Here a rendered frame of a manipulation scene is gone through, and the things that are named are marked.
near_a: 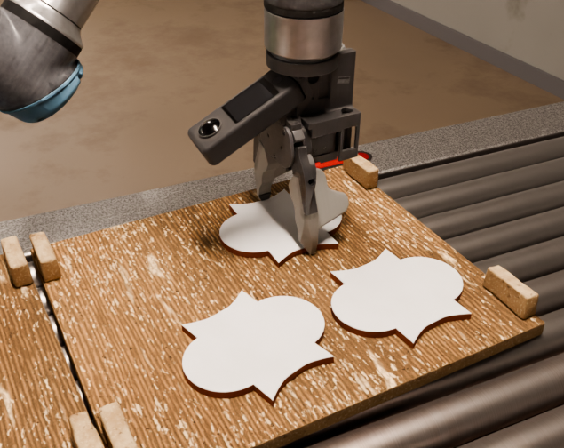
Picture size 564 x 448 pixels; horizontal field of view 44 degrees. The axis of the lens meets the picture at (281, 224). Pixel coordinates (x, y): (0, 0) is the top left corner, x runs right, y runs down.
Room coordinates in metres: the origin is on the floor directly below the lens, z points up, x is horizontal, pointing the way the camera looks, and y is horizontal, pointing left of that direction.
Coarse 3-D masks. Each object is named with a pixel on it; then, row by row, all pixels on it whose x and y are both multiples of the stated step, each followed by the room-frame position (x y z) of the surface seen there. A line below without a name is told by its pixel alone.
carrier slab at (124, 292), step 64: (256, 192) 0.73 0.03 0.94; (64, 256) 0.60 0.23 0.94; (128, 256) 0.60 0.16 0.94; (192, 256) 0.60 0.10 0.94; (320, 256) 0.60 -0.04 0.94; (448, 256) 0.60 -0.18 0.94; (64, 320) 0.50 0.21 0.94; (128, 320) 0.50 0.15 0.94; (192, 320) 0.50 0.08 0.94; (512, 320) 0.50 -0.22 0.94; (128, 384) 0.42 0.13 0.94; (320, 384) 0.42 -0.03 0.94; (384, 384) 0.42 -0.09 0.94
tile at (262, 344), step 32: (224, 320) 0.49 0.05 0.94; (256, 320) 0.49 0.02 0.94; (288, 320) 0.49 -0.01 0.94; (320, 320) 0.49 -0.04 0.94; (192, 352) 0.45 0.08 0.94; (224, 352) 0.45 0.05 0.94; (256, 352) 0.45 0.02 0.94; (288, 352) 0.45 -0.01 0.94; (320, 352) 0.45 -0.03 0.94; (192, 384) 0.41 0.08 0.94; (224, 384) 0.41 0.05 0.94; (256, 384) 0.41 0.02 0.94
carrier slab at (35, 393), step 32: (0, 256) 0.60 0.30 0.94; (0, 288) 0.55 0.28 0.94; (32, 288) 0.55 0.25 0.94; (0, 320) 0.50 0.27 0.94; (32, 320) 0.50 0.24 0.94; (0, 352) 0.46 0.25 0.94; (32, 352) 0.46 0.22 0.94; (0, 384) 0.42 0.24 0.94; (32, 384) 0.42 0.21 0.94; (64, 384) 0.42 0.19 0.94; (0, 416) 0.38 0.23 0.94; (32, 416) 0.38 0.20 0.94; (64, 416) 0.38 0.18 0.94
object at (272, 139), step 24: (288, 72) 0.63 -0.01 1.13; (312, 72) 0.62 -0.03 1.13; (336, 72) 0.66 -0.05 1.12; (312, 96) 0.65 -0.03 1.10; (336, 96) 0.66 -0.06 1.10; (288, 120) 0.63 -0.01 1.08; (312, 120) 0.63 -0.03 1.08; (336, 120) 0.64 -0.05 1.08; (360, 120) 0.65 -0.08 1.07; (264, 144) 0.67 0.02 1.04; (288, 144) 0.62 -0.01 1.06; (312, 144) 0.64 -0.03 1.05; (336, 144) 0.66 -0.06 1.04; (288, 168) 0.64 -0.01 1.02
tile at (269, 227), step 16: (240, 208) 0.68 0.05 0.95; (256, 208) 0.68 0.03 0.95; (272, 208) 0.68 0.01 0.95; (288, 208) 0.68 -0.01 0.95; (224, 224) 0.65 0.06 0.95; (240, 224) 0.65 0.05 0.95; (256, 224) 0.65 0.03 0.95; (272, 224) 0.65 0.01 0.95; (288, 224) 0.65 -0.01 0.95; (336, 224) 0.65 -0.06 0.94; (224, 240) 0.62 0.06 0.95; (240, 240) 0.62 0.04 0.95; (256, 240) 0.62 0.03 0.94; (272, 240) 0.62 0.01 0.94; (288, 240) 0.62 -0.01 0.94; (320, 240) 0.62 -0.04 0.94; (256, 256) 0.60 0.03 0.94; (272, 256) 0.59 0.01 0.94; (288, 256) 0.59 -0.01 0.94
